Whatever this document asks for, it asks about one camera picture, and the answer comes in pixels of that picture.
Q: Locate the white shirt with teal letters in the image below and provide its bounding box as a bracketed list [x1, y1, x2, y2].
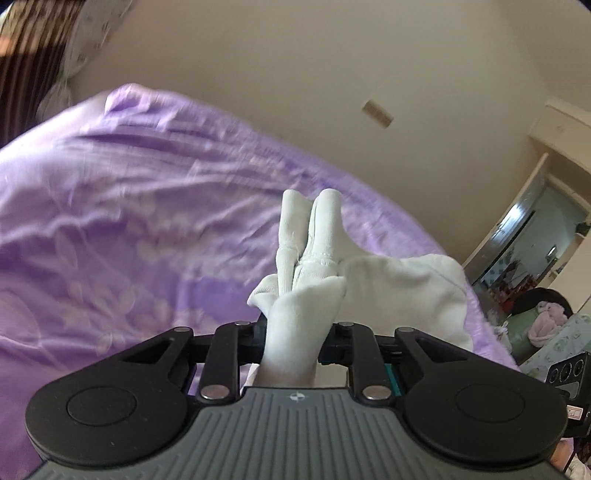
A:
[246, 189, 473, 388]

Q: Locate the pink plush toy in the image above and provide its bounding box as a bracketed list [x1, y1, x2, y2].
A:
[528, 301, 569, 348]

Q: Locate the white wardrobe with mirror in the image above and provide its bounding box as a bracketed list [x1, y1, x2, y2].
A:
[464, 99, 590, 320]

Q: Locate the purple floral bed sheet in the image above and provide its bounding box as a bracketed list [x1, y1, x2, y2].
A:
[0, 82, 521, 476]

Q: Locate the brown striped curtain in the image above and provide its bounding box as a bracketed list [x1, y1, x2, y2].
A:
[1, 1, 84, 145]

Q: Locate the white patterned pillow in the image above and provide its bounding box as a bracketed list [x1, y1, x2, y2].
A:
[36, 0, 134, 123]

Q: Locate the beige wall socket plate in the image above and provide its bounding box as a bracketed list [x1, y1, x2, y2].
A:
[362, 100, 393, 128]

